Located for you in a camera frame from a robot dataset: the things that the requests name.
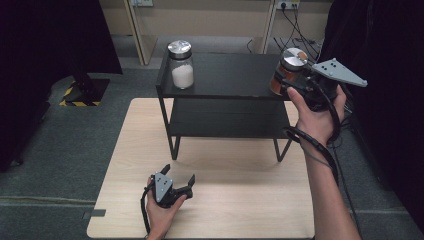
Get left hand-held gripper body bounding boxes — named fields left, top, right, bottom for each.
left=151, top=172, right=188, bottom=209

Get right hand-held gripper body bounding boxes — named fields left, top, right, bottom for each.
left=293, top=58, right=368, bottom=112

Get glass jar with orange powder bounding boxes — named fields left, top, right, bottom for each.
left=270, top=47, right=309, bottom=97

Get black two-tier metal rack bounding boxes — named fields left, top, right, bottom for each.
left=155, top=42, right=319, bottom=163

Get glass jar with white powder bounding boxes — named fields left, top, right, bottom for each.
left=167, top=40, right=195, bottom=90

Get person's left hand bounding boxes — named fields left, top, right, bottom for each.
left=145, top=178, right=188, bottom=236

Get person's right hand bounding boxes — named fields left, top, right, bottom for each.
left=287, top=84, right=348, bottom=148

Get beige furniture leg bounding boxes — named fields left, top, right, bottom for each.
left=255, top=0, right=278, bottom=55
left=123, top=0, right=158, bottom=66

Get black curtain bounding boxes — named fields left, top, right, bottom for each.
left=0, top=0, right=123, bottom=173
left=314, top=0, right=424, bottom=231

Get black stand base hazard stripes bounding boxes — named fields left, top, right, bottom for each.
left=59, top=73, right=111, bottom=108

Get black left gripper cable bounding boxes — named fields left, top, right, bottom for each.
left=140, top=186, right=156, bottom=236

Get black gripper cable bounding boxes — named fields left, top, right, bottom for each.
left=283, top=78, right=343, bottom=188
left=140, top=186, right=156, bottom=236

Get black power cable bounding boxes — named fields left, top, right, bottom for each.
left=273, top=3, right=324, bottom=61

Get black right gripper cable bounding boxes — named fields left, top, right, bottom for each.
left=283, top=78, right=343, bottom=188

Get white wall socket with plugs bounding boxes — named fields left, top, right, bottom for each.
left=275, top=0, right=301, bottom=10

